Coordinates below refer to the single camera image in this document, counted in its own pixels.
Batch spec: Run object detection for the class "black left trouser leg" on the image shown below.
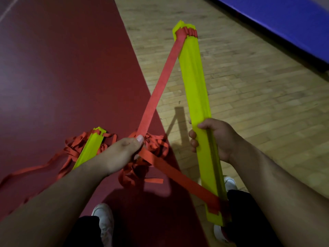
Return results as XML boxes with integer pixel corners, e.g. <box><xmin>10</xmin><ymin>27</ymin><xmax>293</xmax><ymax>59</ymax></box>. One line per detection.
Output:
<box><xmin>62</xmin><ymin>215</ymin><xmax>104</xmax><ymax>247</ymax></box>

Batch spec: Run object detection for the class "white right shoe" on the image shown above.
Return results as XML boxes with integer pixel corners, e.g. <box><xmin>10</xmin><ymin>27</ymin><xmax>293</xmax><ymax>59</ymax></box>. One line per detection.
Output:
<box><xmin>213</xmin><ymin>176</ymin><xmax>239</xmax><ymax>245</ymax></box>

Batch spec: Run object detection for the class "person's right forearm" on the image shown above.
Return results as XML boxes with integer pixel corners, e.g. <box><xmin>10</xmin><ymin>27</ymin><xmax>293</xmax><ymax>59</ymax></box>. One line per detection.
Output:
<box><xmin>228</xmin><ymin>137</ymin><xmax>329</xmax><ymax>247</ymax></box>

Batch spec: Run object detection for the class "black trouser leg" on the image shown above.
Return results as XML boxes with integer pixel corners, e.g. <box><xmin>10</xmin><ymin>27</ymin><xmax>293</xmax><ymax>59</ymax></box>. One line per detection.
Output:
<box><xmin>62</xmin><ymin>215</ymin><xmax>104</xmax><ymax>247</ymax></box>
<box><xmin>220</xmin><ymin>189</ymin><xmax>284</xmax><ymax>247</ymax></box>

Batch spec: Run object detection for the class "white shoe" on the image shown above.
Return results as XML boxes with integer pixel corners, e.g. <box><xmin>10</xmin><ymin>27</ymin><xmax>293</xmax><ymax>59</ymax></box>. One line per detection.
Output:
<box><xmin>213</xmin><ymin>176</ymin><xmax>239</xmax><ymax>245</ymax></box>
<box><xmin>91</xmin><ymin>203</ymin><xmax>114</xmax><ymax>247</ymax></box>

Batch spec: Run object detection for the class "person's left hand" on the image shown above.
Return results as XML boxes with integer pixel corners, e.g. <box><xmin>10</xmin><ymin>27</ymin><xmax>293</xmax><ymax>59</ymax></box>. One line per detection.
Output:
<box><xmin>95</xmin><ymin>135</ymin><xmax>145</xmax><ymax>176</ymax></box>

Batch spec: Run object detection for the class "person's left forearm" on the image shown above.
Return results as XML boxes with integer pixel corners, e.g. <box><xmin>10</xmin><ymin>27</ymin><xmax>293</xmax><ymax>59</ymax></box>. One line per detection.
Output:
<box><xmin>0</xmin><ymin>158</ymin><xmax>110</xmax><ymax>247</ymax></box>

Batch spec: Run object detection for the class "person's right hand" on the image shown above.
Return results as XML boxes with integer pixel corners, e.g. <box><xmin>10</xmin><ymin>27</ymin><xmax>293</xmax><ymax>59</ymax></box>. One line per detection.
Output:
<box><xmin>188</xmin><ymin>118</ymin><xmax>244</xmax><ymax>164</ymax></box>

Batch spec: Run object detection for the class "black right trouser leg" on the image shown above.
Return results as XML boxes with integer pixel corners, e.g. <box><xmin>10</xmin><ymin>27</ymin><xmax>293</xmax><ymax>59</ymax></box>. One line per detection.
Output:
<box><xmin>220</xmin><ymin>189</ymin><xmax>284</xmax><ymax>247</ymax></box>

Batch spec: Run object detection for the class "white left shoe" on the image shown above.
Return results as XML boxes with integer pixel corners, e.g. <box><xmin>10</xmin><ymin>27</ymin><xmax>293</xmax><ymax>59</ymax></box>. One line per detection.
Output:
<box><xmin>91</xmin><ymin>203</ymin><xmax>114</xmax><ymax>247</ymax></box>

